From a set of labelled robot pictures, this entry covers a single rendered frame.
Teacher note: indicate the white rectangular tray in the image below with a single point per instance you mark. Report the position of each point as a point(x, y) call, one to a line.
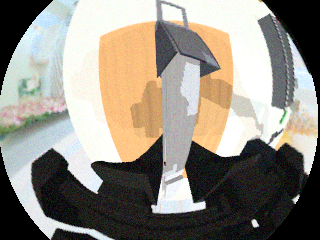
point(281, 60)

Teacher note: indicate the light wooden board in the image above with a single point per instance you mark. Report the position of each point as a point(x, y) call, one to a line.
point(133, 97)

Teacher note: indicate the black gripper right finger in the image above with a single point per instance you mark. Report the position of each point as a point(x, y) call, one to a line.
point(206, 170)

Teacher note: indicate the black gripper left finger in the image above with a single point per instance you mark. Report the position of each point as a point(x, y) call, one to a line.
point(143, 173)

